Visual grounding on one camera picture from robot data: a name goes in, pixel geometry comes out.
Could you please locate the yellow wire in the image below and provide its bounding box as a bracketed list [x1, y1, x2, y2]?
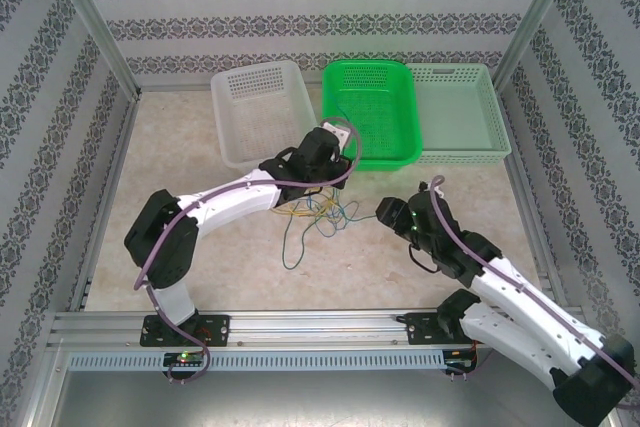
[271, 186, 351, 228]
[309, 191, 351, 228]
[294, 186, 351, 223]

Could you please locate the green wire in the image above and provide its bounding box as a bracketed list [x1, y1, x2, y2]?
[280, 196, 314, 272]
[299, 186, 351, 228]

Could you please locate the white plastic basket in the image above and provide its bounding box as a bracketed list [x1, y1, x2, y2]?
[209, 60, 317, 171]

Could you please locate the green plastic basket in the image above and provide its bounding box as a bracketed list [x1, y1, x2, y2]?
[321, 59, 425, 173]

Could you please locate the pale mint plastic basket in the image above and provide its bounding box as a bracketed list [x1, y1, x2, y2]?
[405, 62, 512, 167]

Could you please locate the small circuit board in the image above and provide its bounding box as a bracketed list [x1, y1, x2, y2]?
[164, 352, 204, 367]

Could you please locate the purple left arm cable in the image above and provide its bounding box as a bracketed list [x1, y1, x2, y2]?
[133, 116, 362, 386]

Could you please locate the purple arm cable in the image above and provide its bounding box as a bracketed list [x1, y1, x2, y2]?
[133, 116, 362, 386]
[429, 174, 640, 411]

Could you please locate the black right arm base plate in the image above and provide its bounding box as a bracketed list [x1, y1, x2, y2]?
[405, 311, 481, 346]

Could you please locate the aluminium side rail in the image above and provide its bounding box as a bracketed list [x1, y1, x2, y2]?
[67, 91, 144, 316]
[492, 86, 571, 308]

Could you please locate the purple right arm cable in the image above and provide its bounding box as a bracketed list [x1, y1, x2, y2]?
[429, 174, 640, 411]

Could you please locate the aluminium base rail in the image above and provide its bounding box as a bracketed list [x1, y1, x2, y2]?
[47, 310, 589, 348]

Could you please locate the grey slotted cable duct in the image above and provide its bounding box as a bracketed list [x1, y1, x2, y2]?
[67, 350, 446, 372]

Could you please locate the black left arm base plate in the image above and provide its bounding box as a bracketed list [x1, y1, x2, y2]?
[139, 314, 231, 348]

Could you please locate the aluminium frame post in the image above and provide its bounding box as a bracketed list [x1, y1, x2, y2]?
[492, 0, 594, 93]
[42, 0, 144, 98]

